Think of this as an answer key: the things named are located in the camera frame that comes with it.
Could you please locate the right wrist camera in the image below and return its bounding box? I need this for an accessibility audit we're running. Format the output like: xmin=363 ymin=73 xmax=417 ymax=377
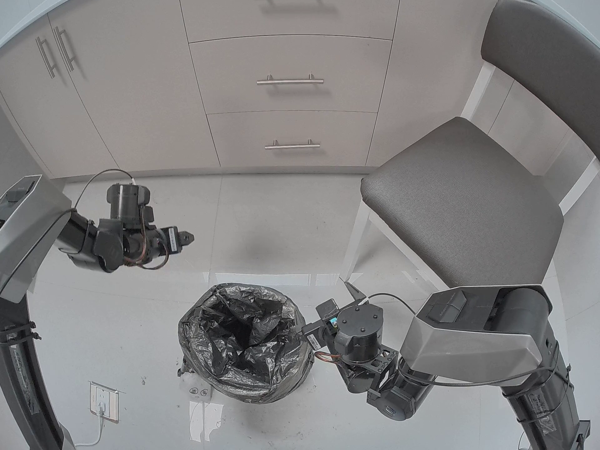
xmin=315 ymin=299 xmax=342 ymax=331

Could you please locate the grey padded white-legged chair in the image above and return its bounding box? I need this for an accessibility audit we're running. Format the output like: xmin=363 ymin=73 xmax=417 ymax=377
xmin=338 ymin=0 xmax=600 ymax=294

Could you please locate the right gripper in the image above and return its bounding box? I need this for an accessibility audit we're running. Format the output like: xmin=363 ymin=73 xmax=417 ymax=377
xmin=301 ymin=321 xmax=344 ymax=355

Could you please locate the beige cabinet with drawers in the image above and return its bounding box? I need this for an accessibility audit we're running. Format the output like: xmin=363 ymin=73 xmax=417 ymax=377
xmin=0 ymin=0 xmax=600 ymax=180

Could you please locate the black cable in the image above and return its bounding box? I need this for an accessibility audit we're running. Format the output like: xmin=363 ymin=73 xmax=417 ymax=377
xmin=72 ymin=169 xmax=138 ymax=212
xmin=366 ymin=292 xmax=425 ymax=320

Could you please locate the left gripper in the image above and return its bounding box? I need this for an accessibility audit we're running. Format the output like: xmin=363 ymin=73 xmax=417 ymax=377
xmin=146 ymin=225 xmax=183 ymax=260

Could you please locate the white power cable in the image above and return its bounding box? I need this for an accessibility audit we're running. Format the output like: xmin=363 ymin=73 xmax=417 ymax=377
xmin=74 ymin=401 xmax=108 ymax=448

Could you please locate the black plastic bag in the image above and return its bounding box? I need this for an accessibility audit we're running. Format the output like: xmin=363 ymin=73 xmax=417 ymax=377
xmin=177 ymin=282 xmax=316 ymax=404

